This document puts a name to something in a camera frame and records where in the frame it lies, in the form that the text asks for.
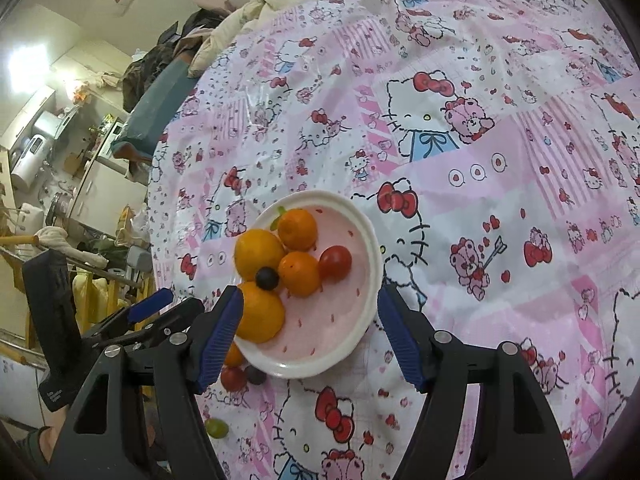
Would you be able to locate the person's left forearm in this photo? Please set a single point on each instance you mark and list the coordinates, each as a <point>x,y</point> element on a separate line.
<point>42,442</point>

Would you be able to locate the medium orange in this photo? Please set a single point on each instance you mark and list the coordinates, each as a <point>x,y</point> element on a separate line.
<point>299,275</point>
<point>297,230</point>

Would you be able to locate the green grape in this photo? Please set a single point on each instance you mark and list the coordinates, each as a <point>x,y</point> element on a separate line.
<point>216,428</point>

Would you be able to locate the pile of dark clothes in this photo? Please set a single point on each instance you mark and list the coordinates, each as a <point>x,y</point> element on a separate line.
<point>160,52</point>

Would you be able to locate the dark grape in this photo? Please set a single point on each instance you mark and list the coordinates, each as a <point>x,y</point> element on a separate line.
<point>267,278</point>
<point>256,375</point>

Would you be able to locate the orange plastic bag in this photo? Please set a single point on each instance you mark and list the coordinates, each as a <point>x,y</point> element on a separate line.
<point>80,93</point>

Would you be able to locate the red cherry tomato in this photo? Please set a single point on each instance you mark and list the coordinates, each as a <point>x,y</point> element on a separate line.
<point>335,262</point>
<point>233,379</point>

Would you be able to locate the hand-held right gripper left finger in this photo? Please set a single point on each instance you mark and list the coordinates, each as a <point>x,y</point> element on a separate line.
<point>217,345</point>

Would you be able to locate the cream duvet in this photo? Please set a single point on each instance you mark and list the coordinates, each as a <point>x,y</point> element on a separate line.
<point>240,17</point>

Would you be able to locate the small orange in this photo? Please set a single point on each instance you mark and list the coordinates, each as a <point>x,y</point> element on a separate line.
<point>232,355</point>

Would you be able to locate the pink cartoon printed blanket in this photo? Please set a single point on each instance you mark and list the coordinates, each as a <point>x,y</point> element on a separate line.
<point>500,135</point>

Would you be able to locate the white water heater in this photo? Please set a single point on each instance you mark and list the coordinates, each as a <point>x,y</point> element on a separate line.
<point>27,157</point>

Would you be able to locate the blue-grey cushion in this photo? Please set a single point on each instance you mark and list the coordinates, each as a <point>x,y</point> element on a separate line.
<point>160,105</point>

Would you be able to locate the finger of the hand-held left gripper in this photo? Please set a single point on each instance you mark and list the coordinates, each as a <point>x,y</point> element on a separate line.
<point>175,312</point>
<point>150,305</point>

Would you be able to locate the white kitchen cabinet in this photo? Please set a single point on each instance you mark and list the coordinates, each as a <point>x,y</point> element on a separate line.
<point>110,190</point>

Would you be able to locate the large orange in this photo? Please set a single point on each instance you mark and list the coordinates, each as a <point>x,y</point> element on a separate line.
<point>262,319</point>
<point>259,255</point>

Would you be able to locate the white wall cupboards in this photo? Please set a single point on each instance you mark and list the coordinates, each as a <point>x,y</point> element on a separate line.
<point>30,110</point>

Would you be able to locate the pink strawberry print plate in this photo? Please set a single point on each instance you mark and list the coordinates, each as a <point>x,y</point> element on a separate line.
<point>340,320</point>

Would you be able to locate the yellow wooden rack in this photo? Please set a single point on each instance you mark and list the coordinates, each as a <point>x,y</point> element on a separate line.
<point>100,292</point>

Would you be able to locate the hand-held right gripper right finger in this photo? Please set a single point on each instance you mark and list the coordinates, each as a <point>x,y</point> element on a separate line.
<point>402,345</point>

